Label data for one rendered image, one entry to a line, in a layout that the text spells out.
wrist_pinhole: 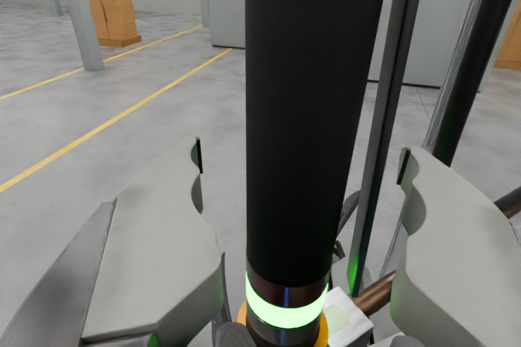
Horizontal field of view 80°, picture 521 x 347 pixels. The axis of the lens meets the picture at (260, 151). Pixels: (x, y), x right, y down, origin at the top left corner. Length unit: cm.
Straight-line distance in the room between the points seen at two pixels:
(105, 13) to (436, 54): 689
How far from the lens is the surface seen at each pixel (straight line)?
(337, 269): 77
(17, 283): 259
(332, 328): 20
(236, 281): 215
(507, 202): 33
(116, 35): 852
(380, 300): 22
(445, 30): 582
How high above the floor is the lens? 172
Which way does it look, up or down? 31 degrees down
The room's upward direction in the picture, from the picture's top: 1 degrees clockwise
